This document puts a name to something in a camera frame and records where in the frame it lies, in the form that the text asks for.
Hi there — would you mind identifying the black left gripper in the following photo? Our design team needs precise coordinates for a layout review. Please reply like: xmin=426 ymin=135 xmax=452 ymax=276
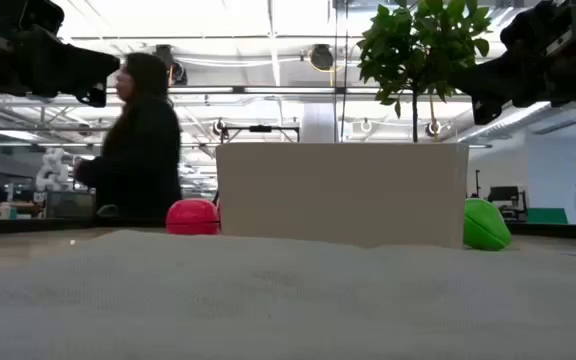
xmin=0 ymin=0 xmax=122 ymax=108

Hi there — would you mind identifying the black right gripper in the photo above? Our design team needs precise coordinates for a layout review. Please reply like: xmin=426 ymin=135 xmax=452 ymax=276
xmin=448 ymin=0 xmax=576 ymax=126

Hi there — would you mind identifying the green toy produce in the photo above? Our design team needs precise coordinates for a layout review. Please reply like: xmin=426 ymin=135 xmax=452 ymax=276
xmin=463 ymin=198 xmax=513 ymax=252

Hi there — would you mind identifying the translucent plastic tupperware container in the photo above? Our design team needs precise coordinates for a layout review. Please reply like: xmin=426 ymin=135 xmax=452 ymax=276
xmin=215 ymin=142 xmax=470 ymax=250

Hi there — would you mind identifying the red toy tomato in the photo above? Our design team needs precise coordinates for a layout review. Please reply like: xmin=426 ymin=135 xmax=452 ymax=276
xmin=165 ymin=198 xmax=221 ymax=236

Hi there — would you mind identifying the green potted plant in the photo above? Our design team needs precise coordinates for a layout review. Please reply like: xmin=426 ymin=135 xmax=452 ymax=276
xmin=356 ymin=0 xmax=492 ymax=144

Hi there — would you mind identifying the black ceiling light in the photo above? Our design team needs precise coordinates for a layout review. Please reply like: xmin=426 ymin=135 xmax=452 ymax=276
xmin=154 ymin=44 xmax=189 ymax=87
xmin=309 ymin=43 xmax=335 ymax=72

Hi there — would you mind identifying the person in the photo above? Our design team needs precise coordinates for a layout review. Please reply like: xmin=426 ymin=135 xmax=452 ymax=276
xmin=72 ymin=52 xmax=184 ymax=227

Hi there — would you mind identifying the black background workstation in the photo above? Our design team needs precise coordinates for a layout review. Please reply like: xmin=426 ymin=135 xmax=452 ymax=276
xmin=486 ymin=185 xmax=529 ymax=222

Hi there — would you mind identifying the grey storage crate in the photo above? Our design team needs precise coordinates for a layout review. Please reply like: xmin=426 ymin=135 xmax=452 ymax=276
xmin=45 ymin=189 xmax=95 ymax=219

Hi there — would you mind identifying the green board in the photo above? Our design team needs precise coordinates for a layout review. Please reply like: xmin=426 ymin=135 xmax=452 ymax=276
xmin=526 ymin=207 xmax=569 ymax=226

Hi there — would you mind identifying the black overhead rig bar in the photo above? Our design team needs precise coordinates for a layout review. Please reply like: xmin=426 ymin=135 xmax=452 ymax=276
xmin=219 ymin=123 xmax=302 ymax=144

